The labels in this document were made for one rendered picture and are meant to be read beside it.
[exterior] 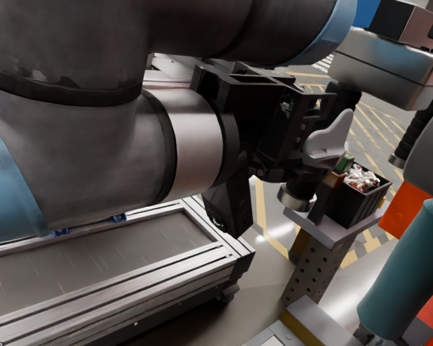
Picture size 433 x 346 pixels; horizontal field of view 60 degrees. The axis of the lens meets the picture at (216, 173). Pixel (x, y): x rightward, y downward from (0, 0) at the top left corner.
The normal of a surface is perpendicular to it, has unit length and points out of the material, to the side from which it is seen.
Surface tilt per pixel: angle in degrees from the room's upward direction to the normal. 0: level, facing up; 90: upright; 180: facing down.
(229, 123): 43
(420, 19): 90
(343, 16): 84
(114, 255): 0
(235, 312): 0
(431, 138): 79
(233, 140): 61
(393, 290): 93
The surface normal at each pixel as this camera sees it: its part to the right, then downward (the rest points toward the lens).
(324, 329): 0.27, -0.85
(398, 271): -0.89, 0.00
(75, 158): 0.51, 0.52
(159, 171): 0.69, 0.35
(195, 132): 0.66, -0.26
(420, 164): -0.75, 0.41
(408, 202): -0.70, 0.15
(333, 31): 0.64, 0.58
